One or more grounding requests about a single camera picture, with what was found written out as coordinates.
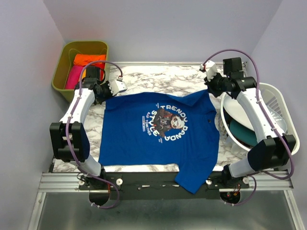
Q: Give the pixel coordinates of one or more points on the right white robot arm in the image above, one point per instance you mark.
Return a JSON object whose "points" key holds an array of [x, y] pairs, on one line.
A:
{"points": [[274, 147]]}

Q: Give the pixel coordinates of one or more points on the teal round plate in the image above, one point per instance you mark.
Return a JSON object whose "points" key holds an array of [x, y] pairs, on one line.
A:
{"points": [[242, 133]]}

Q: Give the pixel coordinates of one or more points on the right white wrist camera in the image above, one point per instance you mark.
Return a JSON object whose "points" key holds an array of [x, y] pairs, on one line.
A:
{"points": [[210, 69]]}

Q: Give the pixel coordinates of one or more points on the white round plate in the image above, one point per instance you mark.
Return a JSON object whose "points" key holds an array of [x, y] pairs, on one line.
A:
{"points": [[236, 111]]}

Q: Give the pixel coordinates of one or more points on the white plastic laundry basket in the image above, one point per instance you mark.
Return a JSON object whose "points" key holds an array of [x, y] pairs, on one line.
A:
{"points": [[273, 98]]}

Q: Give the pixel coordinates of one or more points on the red rolled t shirt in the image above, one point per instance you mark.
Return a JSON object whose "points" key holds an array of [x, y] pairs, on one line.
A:
{"points": [[102, 70]]}

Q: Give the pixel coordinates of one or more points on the pink rolled t shirt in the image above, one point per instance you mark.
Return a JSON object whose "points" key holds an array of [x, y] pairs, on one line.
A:
{"points": [[73, 77]]}

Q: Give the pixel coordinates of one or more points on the orange rolled t shirt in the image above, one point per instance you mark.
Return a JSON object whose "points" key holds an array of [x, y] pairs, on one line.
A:
{"points": [[83, 60]]}

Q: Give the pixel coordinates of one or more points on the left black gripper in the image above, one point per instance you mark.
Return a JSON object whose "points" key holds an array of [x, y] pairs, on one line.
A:
{"points": [[110, 95]]}

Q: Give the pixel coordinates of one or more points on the yellow rolled t shirt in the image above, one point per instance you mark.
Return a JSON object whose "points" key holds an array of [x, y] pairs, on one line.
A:
{"points": [[84, 74]]}

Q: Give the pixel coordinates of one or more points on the aluminium frame rail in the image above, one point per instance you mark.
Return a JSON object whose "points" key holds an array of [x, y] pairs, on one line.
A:
{"points": [[68, 182]]}

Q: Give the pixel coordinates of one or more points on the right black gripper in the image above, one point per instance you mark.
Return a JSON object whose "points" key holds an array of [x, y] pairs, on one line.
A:
{"points": [[210, 88]]}

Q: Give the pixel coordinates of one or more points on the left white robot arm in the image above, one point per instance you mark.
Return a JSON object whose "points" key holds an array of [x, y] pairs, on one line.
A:
{"points": [[68, 137]]}

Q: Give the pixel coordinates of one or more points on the blue printed t shirt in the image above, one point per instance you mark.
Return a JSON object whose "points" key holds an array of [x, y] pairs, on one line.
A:
{"points": [[156, 128]]}

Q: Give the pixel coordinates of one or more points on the olive green plastic bin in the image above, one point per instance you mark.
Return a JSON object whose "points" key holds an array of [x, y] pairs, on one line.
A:
{"points": [[66, 59]]}

